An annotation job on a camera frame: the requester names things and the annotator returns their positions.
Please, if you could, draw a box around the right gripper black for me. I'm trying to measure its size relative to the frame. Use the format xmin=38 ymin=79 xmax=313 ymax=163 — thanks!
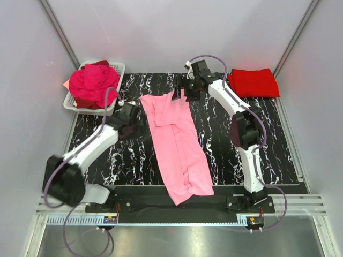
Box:
xmin=170 ymin=77 xmax=199 ymax=103

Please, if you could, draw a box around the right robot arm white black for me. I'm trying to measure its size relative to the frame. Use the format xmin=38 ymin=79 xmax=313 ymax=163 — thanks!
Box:
xmin=172 ymin=59 xmax=267 ymax=213

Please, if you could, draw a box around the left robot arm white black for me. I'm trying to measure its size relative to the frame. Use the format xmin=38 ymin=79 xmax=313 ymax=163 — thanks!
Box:
xmin=42 ymin=102 xmax=146 ymax=212

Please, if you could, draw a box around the crumpled magenta t shirt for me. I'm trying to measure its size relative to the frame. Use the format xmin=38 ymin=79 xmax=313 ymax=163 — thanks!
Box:
xmin=68 ymin=64 xmax=121 ymax=108

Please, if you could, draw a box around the white plastic basket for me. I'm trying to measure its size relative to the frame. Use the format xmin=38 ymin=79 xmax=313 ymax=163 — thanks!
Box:
xmin=63 ymin=60 xmax=125 ymax=116

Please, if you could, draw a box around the light pink t shirt in basket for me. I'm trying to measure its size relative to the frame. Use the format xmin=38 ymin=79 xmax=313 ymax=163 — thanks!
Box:
xmin=63 ymin=80 xmax=69 ymax=89

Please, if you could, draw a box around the folded red t shirt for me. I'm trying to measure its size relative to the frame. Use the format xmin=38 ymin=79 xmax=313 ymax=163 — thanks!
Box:
xmin=228 ymin=69 xmax=280 ymax=98

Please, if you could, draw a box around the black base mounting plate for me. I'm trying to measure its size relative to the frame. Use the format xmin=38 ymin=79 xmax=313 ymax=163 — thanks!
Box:
xmin=85 ymin=185 xmax=275 ymax=225

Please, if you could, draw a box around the aluminium rail front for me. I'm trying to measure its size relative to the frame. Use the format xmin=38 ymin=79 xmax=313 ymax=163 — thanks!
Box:
xmin=35 ymin=194 xmax=326 ymax=226

